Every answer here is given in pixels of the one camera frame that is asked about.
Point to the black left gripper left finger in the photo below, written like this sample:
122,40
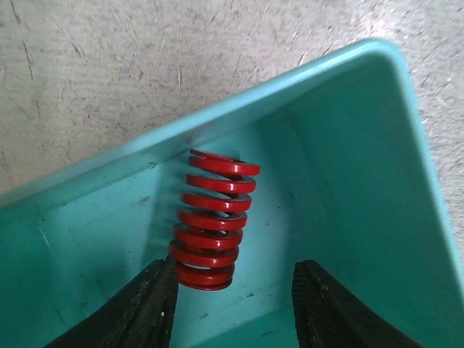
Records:
140,315

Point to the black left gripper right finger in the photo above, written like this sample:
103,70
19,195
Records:
327,314

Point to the long red spring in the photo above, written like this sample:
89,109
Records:
206,240

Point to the light blue plastic box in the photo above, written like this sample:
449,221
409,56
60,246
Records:
345,180

